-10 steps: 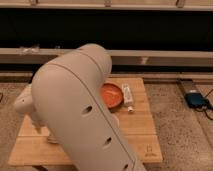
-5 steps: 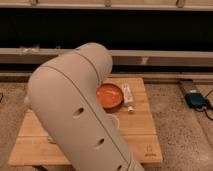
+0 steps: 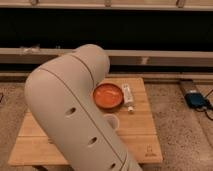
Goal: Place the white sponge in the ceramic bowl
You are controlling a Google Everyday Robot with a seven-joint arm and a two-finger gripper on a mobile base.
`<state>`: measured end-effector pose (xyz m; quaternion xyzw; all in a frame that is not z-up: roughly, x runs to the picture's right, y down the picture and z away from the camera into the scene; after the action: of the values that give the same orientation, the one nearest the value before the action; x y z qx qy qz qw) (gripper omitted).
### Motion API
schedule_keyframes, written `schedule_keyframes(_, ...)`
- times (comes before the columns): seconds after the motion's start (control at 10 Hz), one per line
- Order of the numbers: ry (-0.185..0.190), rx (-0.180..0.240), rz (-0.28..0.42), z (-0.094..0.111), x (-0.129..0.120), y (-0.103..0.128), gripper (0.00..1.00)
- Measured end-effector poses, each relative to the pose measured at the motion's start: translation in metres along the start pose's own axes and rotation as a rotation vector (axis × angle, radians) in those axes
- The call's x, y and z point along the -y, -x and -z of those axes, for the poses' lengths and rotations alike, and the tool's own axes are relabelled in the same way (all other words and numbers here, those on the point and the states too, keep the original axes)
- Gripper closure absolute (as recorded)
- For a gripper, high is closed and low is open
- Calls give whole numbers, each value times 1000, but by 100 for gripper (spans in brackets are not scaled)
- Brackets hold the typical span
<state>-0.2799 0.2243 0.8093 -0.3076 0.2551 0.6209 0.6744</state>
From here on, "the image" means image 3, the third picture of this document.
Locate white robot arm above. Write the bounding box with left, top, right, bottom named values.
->
left=25, top=44, right=142, bottom=171

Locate orange ceramic bowl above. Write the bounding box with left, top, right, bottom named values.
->
left=93, top=83, right=123, bottom=109

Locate white tube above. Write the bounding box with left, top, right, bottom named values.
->
left=122, top=83, right=134, bottom=112

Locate wooden table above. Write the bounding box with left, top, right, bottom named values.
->
left=8, top=78, right=163, bottom=166

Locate blue power box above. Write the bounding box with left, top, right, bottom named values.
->
left=185, top=93, right=206, bottom=108

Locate black cable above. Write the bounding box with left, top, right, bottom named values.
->
left=195, top=89, right=213, bottom=122

